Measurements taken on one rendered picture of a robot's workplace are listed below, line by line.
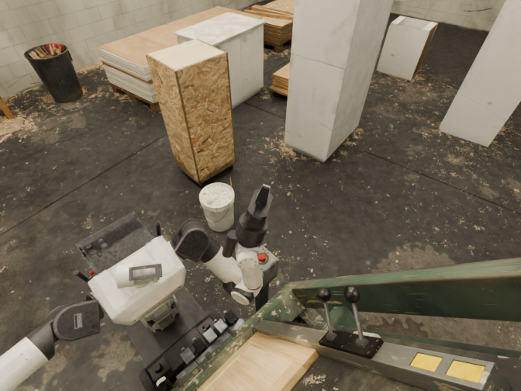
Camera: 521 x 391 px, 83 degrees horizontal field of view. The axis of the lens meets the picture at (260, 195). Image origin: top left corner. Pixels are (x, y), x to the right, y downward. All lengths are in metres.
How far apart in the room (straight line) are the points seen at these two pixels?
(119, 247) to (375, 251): 2.18
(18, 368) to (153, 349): 1.26
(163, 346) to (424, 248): 2.22
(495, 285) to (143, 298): 0.90
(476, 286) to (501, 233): 2.71
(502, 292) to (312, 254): 1.97
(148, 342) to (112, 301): 1.22
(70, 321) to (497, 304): 1.04
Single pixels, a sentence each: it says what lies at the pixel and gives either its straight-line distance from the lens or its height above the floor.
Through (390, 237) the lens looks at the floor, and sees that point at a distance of 2.91.
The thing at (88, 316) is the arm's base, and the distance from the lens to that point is 1.04.
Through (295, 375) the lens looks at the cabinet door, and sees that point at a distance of 0.91.
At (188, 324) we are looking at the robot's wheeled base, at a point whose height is 0.17.
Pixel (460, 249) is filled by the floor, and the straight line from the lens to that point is 3.12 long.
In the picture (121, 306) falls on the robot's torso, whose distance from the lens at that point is 1.02.
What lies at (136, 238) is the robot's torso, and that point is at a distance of 1.06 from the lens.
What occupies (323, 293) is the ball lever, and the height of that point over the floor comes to 1.46.
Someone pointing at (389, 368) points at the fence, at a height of 1.56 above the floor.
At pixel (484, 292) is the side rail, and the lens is 0.78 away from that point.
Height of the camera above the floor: 2.19
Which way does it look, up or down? 47 degrees down
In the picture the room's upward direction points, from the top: straight up
